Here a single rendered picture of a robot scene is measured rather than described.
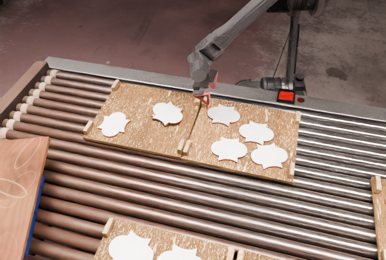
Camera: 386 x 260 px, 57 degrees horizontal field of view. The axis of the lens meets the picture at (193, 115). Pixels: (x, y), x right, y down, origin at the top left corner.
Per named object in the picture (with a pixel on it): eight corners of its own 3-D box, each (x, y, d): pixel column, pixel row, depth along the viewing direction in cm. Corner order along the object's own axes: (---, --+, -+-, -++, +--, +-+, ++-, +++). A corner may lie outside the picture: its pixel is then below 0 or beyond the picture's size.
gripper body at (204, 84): (215, 72, 142) (209, 57, 137) (208, 89, 135) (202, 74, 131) (201, 73, 145) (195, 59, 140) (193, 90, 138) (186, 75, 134)
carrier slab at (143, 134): (118, 84, 166) (118, 81, 165) (203, 98, 158) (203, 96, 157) (83, 139, 142) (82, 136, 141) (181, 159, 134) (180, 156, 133)
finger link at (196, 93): (219, 96, 144) (211, 78, 138) (214, 108, 139) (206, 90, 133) (203, 96, 147) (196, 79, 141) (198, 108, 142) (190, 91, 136)
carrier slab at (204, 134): (205, 99, 157) (205, 96, 156) (299, 116, 149) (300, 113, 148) (181, 160, 134) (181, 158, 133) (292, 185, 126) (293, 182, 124)
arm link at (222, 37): (309, -25, 116) (289, -48, 110) (313, -17, 111) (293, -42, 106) (214, 57, 137) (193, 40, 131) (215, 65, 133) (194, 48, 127)
